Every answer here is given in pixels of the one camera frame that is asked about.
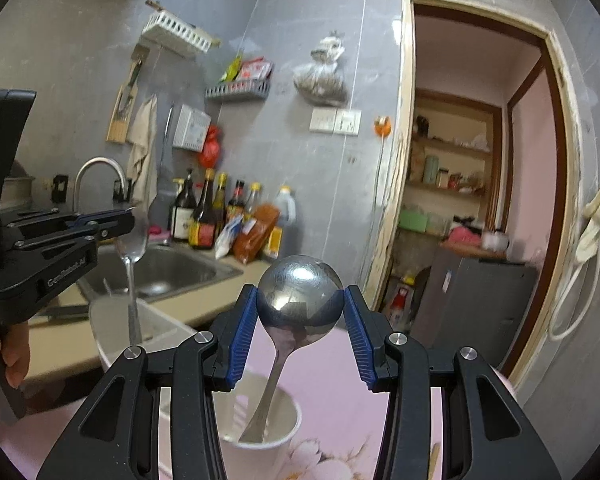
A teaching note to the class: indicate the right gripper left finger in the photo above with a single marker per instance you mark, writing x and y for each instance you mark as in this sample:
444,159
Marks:
114,433

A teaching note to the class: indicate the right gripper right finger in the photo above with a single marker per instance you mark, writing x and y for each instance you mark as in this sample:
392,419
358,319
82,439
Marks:
486,434

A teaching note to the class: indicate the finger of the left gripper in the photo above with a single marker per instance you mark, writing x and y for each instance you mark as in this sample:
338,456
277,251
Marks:
54,219
99,229

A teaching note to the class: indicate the large steel spoon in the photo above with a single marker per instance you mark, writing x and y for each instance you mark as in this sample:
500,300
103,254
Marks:
299,301

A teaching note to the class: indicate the steel kitchen sink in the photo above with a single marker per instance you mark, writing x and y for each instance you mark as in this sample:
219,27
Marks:
163,272

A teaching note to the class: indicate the left hand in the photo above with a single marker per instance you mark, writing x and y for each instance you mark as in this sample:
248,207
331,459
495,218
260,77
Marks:
16,354

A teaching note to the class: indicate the dark wine bottle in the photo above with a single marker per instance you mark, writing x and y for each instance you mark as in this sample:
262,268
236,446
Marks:
183,208

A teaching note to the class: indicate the hanging beige cloth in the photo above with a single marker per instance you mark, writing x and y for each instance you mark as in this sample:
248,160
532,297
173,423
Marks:
142,169

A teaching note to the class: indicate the soy sauce bottle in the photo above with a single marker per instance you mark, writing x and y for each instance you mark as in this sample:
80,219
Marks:
202,226

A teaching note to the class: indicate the wooden knife board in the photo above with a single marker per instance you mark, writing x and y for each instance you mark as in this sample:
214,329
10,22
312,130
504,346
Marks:
121,114

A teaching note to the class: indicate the red plastic bag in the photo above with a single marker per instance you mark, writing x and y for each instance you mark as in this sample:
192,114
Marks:
211,151

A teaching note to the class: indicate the white paper box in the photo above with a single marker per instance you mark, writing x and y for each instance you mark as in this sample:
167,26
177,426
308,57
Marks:
191,129

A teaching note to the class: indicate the dark grey cabinet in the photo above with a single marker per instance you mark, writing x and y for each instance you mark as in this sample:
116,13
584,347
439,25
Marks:
474,302

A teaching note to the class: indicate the pink floral tablecloth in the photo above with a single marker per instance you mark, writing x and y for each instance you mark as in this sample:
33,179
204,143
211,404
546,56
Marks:
338,438

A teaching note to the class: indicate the white plastic utensil holder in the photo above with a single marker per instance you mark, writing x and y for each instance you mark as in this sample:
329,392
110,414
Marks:
109,319

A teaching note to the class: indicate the clear oil jug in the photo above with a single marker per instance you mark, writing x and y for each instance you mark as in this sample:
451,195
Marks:
283,240

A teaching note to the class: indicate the hanging plastic bag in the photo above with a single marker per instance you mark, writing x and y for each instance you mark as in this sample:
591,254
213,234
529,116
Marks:
321,81

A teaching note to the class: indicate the wooden shelf unit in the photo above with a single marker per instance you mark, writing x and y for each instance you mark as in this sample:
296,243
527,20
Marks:
455,164

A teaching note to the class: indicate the grey wall shelf basket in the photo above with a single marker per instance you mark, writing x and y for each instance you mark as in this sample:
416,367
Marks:
239,91

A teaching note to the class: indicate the white wall rack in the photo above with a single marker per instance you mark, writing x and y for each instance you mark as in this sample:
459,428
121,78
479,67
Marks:
169,31

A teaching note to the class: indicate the white wall socket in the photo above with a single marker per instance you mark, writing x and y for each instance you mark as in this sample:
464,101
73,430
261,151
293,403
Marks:
333,120

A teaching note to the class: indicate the orange wall hook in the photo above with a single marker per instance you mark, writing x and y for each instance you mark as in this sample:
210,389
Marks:
382,126

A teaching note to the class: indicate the wooden door frame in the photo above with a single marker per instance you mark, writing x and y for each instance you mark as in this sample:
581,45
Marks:
533,339

